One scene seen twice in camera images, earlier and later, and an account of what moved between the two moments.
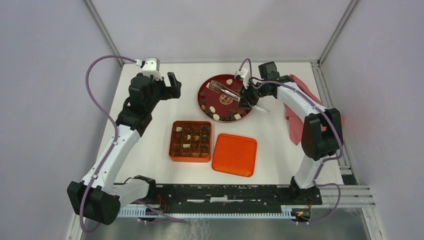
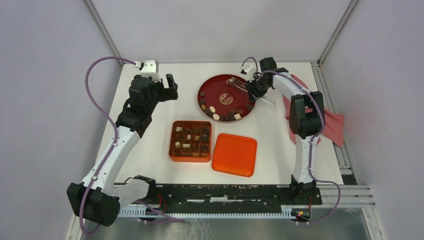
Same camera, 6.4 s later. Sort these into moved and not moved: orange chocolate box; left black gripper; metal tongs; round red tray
Moved: metal tongs
Not moved: round red tray; orange chocolate box; left black gripper
